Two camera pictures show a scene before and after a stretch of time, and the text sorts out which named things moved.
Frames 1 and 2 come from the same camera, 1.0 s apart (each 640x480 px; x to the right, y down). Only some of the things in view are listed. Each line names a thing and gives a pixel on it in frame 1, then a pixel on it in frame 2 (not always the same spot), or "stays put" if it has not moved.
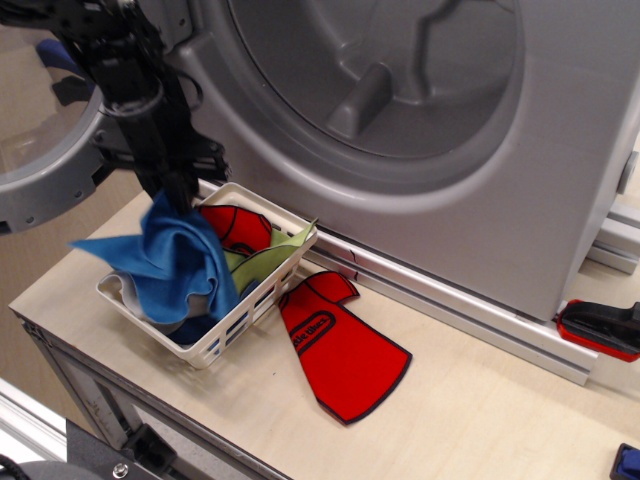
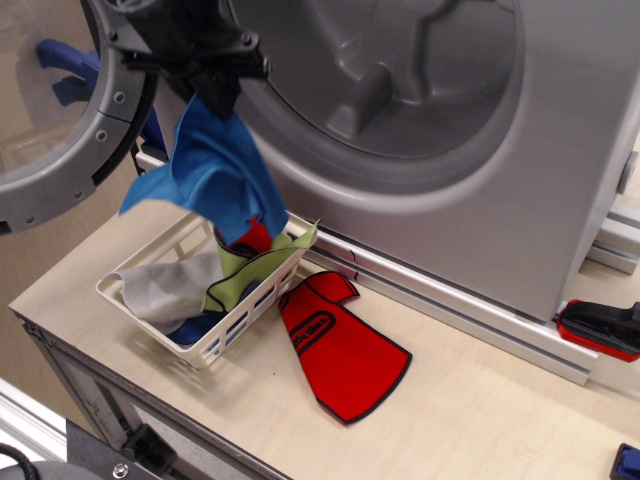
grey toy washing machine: (468, 140) stays put
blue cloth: (178, 258) -> (221, 166)
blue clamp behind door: (52, 54) stays put
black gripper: (153, 125) -> (197, 42)
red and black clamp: (612, 331) stays put
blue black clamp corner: (626, 464) stays put
